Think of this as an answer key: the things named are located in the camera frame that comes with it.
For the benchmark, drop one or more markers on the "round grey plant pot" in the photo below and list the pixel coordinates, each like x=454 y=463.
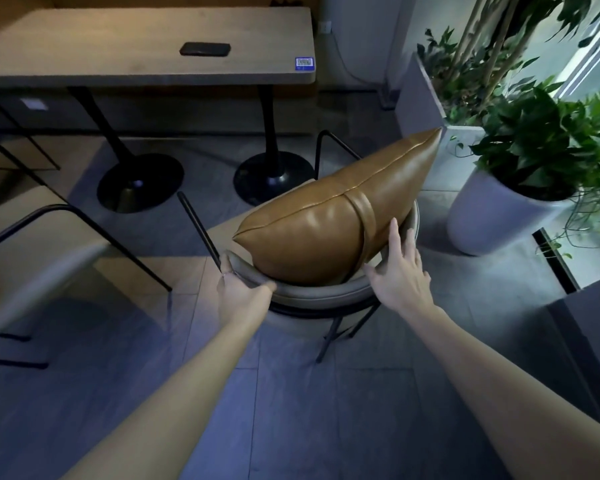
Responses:
x=495 y=217

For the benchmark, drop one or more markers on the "brown leather cushion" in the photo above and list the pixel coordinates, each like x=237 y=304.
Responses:
x=330 y=219

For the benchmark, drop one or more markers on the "beige chair with black frame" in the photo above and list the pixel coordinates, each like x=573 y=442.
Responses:
x=35 y=254

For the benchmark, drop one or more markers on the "blue square sticker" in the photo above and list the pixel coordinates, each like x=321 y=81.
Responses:
x=304 y=63

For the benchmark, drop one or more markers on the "person's right forearm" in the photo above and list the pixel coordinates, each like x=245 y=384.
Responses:
x=505 y=394

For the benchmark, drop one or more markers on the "black floor track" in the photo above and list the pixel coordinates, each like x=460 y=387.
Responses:
x=555 y=259

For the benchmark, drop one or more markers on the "grey chair with black frame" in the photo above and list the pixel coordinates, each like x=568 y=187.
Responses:
x=310 y=293

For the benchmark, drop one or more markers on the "green pothos plant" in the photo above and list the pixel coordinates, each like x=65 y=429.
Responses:
x=545 y=139

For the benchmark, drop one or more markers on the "person's right thumb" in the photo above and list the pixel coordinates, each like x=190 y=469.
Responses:
x=375 y=275

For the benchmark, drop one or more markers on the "tall bamboo-like plant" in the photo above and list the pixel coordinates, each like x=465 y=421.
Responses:
x=485 y=49

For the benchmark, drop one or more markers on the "black phone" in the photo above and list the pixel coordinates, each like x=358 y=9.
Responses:
x=205 y=49

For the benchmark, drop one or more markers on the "wooden table with black pedestals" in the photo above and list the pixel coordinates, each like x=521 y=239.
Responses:
x=145 y=44

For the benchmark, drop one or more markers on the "white rectangular planter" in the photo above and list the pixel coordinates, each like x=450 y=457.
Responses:
x=420 y=104

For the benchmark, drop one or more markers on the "person's left thumb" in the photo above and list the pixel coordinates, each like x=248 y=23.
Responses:
x=265 y=288

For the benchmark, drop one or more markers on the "person's left forearm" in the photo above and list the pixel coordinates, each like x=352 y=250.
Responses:
x=180 y=394

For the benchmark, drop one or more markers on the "white plate on bench base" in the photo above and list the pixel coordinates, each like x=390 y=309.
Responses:
x=35 y=104

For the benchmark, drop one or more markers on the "grey cabinet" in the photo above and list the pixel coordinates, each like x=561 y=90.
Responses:
x=592 y=339

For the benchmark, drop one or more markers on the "white wall socket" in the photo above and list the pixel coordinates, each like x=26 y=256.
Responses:
x=325 y=27

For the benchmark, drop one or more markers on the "person's left hand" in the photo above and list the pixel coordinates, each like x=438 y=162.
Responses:
x=242 y=299

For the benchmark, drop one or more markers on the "person's right hand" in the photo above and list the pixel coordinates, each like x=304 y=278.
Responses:
x=405 y=279

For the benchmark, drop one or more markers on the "person's right middle finger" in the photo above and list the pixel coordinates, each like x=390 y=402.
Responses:
x=411 y=242

